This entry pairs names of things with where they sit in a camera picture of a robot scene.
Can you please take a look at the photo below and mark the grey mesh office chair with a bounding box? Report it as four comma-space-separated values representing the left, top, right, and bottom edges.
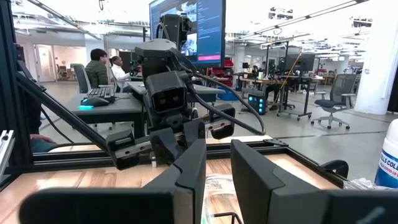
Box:
310, 73, 358, 131

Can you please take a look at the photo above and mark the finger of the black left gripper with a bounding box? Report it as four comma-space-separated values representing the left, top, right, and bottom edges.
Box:
150, 127, 187, 166
182, 119, 206, 149

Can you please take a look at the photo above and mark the black computer mouse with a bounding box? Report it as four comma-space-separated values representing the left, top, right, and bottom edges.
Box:
80, 96, 110, 108

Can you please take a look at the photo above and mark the large display screen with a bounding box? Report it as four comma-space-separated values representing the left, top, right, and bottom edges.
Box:
148, 0, 227, 68

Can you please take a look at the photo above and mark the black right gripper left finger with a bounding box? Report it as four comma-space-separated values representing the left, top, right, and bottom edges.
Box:
142, 139, 208, 224

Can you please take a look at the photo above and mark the grey desk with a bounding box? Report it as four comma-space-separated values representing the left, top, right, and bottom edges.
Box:
127, 80, 226, 103
67, 91, 147, 138

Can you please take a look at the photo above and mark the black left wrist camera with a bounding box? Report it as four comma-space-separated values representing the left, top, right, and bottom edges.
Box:
144, 70, 191, 115

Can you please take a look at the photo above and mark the white column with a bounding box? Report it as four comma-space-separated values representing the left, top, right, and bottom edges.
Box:
354, 18, 398, 115

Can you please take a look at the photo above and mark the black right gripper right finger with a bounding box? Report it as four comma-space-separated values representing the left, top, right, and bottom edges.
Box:
230, 139, 327, 224

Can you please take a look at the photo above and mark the lit computer tower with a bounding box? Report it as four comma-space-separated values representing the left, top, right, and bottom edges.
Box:
248, 94, 267, 116

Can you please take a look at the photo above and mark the black keyboard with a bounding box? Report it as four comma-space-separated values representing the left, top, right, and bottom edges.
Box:
85, 86, 116, 102

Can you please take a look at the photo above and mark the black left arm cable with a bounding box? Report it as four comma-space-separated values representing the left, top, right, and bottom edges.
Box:
155, 21, 267, 136

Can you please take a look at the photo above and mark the white disinfecting wipes canister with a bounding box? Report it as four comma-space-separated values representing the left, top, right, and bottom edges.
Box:
374, 118, 398, 189

